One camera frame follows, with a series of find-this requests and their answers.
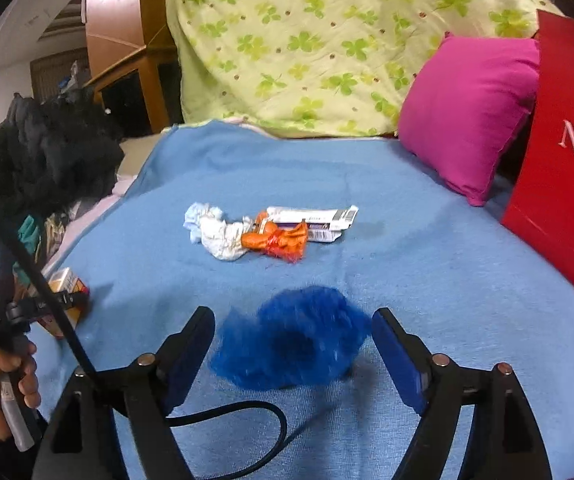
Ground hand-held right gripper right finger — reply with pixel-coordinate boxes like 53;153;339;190
371;307;554;480

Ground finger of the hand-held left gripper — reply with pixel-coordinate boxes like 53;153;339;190
32;292;88;313

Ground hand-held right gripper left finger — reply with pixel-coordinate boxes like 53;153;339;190
32;305;218;480

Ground red white gold carton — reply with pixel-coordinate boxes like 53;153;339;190
42;267;90;341

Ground blue plastic bag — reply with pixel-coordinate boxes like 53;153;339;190
209;285;372;391

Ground white tissue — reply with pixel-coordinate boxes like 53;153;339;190
183;202;254;262

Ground red plastic bag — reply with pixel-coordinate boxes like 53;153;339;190
241;211;310;263

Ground white wrapper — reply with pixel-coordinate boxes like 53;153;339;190
262;205;360;243

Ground yellow grey patterned cloth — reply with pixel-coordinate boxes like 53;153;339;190
42;212;70;261

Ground teal garment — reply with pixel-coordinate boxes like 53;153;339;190
17;215;42;256

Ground pale pink bed sheet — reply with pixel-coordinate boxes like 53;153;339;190
42;172;138;281

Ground blue blanket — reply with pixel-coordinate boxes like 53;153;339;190
32;121;574;480

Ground black jacket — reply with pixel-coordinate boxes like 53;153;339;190
0;87;125;221

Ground beige mattress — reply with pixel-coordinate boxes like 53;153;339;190
116;135;172;181

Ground red paper bag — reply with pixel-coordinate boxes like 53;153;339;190
499;9;574;321

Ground magenta pillow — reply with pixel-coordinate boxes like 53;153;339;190
397;34;542;207

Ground brown wooden cabinet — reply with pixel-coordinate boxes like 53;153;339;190
83;0;184;136

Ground green clover print quilt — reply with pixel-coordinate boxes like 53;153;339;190
166;0;565;139

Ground black cable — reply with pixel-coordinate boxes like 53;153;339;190
0;217;290;480

